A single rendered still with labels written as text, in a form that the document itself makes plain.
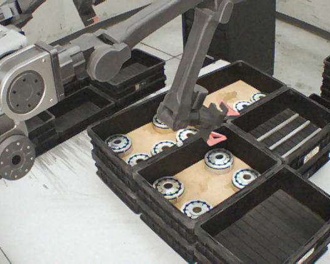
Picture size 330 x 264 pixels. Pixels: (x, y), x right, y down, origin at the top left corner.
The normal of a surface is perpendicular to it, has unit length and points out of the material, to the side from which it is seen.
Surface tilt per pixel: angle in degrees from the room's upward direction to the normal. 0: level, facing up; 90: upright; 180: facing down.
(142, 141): 0
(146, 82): 90
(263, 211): 0
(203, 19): 71
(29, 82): 90
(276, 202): 0
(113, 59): 99
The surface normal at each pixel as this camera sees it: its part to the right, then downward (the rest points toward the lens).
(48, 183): -0.05, -0.80
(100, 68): 0.68, 0.54
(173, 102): -0.68, 0.18
